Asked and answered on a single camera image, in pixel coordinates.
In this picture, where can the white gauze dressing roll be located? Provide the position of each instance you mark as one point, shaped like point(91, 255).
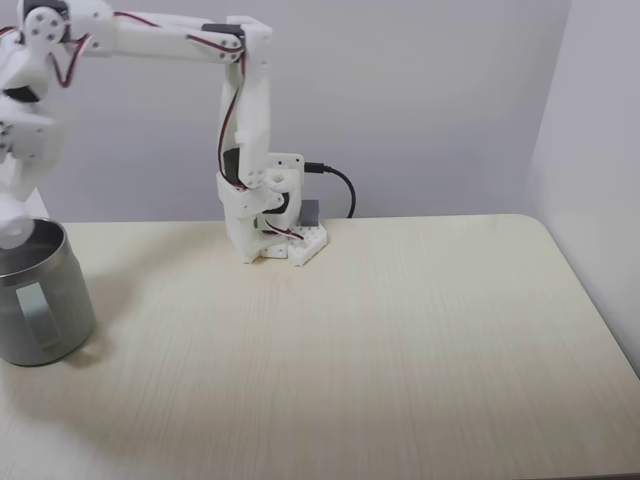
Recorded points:
point(14, 225)

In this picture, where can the green steel mug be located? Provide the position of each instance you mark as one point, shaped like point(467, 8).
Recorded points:
point(47, 310)

